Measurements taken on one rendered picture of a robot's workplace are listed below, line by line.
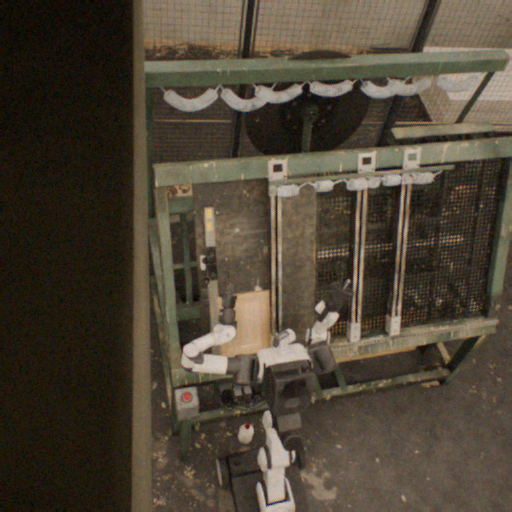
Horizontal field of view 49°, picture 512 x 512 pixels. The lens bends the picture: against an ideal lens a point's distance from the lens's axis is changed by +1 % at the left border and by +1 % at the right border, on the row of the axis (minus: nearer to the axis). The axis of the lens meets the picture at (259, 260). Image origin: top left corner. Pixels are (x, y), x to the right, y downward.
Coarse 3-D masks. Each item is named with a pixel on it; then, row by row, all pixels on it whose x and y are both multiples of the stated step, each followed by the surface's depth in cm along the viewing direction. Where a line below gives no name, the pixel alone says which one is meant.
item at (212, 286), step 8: (208, 208) 301; (208, 232) 305; (208, 240) 307; (216, 280) 317; (208, 288) 320; (216, 288) 319; (216, 296) 320; (216, 304) 322; (216, 312) 324; (216, 320) 326; (216, 352) 333
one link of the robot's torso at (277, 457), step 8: (264, 416) 314; (264, 424) 316; (272, 432) 318; (272, 440) 320; (264, 448) 330; (272, 448) 323; (280, 448) 324; (272, 456) 325; (280, 456) 326; (288, 456) 328; (272, 464) 326; (280, 464) 327; (288, 464) 330
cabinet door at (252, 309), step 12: (240, 300) 328; (252, 300) 330; (264, 300) 332; (240, 312) 331; (252, 312) 333; (264, 312) 335; (240, 324) 334; (252, 324) 336; (264, 324) 338; (240, 336) 337; (252, 336) 339; (264, 336) 341; (228, 348) 337; (240, 348) 339; (252, 348) 342; (264, 348) 344
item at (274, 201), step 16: (272, 176) 297; (272, 192) 299; (288, 192) 290; (272, 208) 307; (272, 224) 310; (272, 240) 314; (272, 256) 317; (272, 272) 321; (272, 288) 325; (272, 304) 329; (272, 320) 333; (272, 336) 337
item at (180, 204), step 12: (492, 168) 354; (324, 192) 324; (336, 192) 326; (168, 204) 302; (180, 204) 304; (192, 204) 305; (180, 216) 310; (480, 228) 364; (468, 264) 376; (372, 288) 356; (192, 300) 328; (180, 312) 326; (192, 312) 328
